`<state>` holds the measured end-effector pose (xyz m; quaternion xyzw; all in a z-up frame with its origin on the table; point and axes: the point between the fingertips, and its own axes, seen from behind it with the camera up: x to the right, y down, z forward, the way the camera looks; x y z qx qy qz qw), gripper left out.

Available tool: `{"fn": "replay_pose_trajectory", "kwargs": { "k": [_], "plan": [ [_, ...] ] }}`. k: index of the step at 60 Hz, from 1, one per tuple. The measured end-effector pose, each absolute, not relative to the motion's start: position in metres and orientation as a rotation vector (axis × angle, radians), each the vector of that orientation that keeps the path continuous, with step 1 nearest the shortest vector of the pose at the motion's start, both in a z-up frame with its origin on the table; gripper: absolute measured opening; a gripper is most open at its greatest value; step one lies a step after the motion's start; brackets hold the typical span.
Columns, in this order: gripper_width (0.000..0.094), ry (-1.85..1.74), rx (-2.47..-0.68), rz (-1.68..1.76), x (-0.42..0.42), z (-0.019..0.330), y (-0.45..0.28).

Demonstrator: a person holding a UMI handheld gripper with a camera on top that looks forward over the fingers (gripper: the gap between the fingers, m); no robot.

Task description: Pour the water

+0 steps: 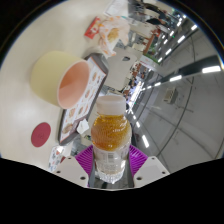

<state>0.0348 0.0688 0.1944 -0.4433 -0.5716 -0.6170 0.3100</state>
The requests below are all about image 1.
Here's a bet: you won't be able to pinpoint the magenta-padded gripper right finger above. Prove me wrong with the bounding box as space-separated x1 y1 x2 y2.
124 144 171 189

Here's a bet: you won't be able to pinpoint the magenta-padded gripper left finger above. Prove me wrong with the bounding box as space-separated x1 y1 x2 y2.
53 145 98 189

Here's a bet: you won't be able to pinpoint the clear bottle with amber drink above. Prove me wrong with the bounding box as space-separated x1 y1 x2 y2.
90 94 133 184

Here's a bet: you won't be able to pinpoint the white paper napkin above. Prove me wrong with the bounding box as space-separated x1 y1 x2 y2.
76 118 91 135

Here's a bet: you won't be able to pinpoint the flat round red coaster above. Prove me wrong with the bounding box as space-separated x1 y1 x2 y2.
30 121 52 148

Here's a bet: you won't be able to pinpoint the ceiling air conditioner unit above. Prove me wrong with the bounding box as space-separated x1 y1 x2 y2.
162 87 178 105

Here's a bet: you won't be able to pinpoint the yellow cup with pink inside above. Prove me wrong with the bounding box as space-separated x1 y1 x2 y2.
30 50 92 110

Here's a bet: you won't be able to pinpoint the cream chair with round hole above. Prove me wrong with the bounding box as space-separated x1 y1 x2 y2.
105 47 138 92

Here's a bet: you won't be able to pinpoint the ceiling lights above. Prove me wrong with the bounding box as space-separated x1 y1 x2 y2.
128 13 223 149

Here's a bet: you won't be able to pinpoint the crumpled food wrapper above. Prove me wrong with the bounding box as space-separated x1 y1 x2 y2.
97 15 130 59

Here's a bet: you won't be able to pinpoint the small red sauce packet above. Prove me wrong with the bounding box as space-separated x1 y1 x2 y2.
83 16 102 40

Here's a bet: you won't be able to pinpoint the white paper slip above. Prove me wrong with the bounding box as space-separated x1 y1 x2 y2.
103 0 129 18

